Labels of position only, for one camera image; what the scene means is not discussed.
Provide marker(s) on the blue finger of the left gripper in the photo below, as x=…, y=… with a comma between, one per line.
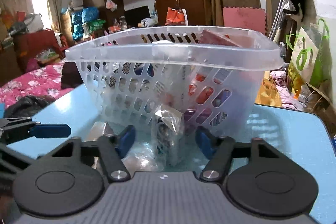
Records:
x=50, y=131

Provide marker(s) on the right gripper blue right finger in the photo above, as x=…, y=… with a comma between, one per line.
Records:
x=219, y=153

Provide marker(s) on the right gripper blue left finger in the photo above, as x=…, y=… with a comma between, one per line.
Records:
x=112, y=149

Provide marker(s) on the clear bagged grey packet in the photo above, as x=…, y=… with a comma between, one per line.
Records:
x=99, y=129

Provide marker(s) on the patterned box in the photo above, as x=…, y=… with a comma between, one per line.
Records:
x=168, y=134

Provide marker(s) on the red item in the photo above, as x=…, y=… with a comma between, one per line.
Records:
x=204, y=93

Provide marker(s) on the pink floral bedding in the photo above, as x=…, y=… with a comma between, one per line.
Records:
x=44, y=81

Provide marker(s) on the yellow orange floral blanket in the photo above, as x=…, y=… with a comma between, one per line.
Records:
x=268, y=94

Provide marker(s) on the clear plastic perforated basket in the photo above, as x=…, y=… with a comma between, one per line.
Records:
x=130, y=73

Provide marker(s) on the green and white tote bag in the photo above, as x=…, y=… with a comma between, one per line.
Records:
x=311, y=53

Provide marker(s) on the pink foam mat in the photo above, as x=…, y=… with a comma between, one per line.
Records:
x=245, y=17

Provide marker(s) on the orange and white hanging bag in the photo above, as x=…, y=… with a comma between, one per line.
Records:
x=176, y=17

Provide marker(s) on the metal crutches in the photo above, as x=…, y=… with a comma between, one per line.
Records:
x=277, y=20

